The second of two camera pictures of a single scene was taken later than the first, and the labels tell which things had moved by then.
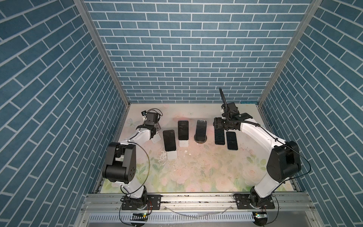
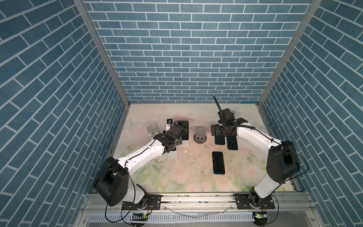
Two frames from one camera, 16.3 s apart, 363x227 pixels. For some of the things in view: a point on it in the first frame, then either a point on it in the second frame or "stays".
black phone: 201,130 -> 218,162
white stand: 172,154 stays
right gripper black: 216,121 -> 216,129
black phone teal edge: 232,140 stays
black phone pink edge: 183,130 stays
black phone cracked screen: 219,136 stays
